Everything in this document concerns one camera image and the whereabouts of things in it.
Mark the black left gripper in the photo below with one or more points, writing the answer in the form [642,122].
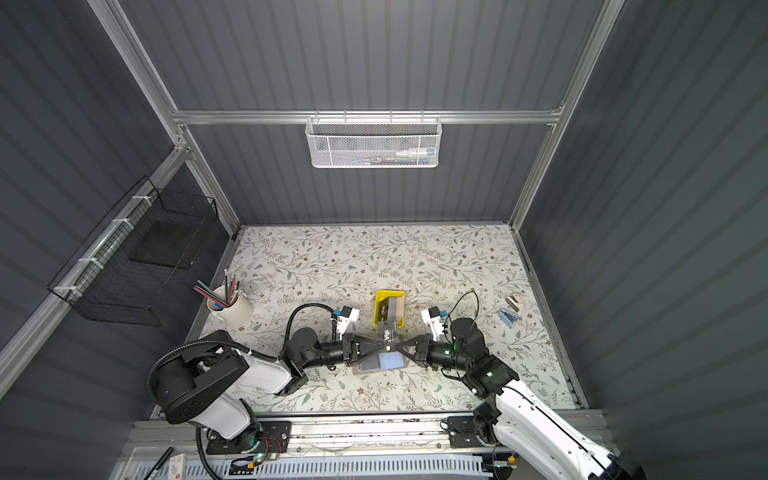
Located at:
[362,340]

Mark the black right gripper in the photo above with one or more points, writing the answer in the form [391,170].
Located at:
[421,340]

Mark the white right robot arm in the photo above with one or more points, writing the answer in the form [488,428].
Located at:
[511,415]

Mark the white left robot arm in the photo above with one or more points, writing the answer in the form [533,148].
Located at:
[192,382]

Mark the yellow plastic tray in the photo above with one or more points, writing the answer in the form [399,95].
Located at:
[380,296]

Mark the blue small clip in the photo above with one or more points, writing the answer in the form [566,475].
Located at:
[508,317]

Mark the pink white small clip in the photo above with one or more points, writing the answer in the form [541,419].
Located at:
[515,302]

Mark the white pen cup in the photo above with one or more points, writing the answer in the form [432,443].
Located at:
[237,315]

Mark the coloured pens in cup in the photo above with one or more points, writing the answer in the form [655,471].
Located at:
[222,297]

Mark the white tube in basket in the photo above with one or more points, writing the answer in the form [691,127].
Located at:
[418,153]

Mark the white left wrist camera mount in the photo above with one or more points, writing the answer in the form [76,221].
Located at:
[346,322]

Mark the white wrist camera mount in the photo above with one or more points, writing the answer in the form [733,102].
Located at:
[346,322]
[434,319]

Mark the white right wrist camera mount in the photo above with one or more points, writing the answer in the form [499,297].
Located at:
[434,319]

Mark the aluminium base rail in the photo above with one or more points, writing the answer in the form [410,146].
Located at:
[317,434]

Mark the white slotted cable duct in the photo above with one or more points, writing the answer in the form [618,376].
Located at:
[425,466]

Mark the white wire mesh basket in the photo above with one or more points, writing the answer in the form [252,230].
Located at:
[348,145]

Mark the black wire basket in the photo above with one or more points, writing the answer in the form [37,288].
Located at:
[139,269]

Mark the aluminium frame post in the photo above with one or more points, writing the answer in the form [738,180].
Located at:
[117,26]

